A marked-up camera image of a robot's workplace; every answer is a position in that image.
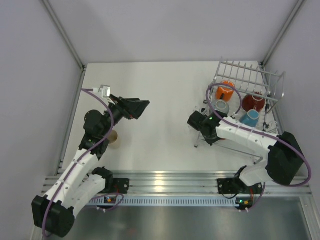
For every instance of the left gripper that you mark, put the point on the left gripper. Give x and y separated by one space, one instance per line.
131 108

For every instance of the beige cup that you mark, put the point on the beige cup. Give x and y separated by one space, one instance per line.
114 140

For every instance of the grey ceramic mug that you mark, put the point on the grey ceramic mug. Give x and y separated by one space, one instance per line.
221 106

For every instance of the orange mug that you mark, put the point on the orange mug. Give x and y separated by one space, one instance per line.
224 93

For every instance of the red floral mug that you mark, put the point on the red floral mug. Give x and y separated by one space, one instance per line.
256 102

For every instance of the blue white mug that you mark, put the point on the blue white mug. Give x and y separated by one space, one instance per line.
251 118

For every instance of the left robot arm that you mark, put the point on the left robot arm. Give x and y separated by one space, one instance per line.
55 212

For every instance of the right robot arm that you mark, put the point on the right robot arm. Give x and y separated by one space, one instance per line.
281 154

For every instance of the metal dish rack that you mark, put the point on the metal dish rack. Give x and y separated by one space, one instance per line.
245 90

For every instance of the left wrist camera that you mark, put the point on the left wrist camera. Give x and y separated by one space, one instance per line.
103 91

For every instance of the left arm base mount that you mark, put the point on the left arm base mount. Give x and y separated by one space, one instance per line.
117 185

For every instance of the slotted cable duct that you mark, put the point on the slotted cable duct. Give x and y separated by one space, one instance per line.
166 201

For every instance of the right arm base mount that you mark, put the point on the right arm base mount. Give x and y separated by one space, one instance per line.
232 186

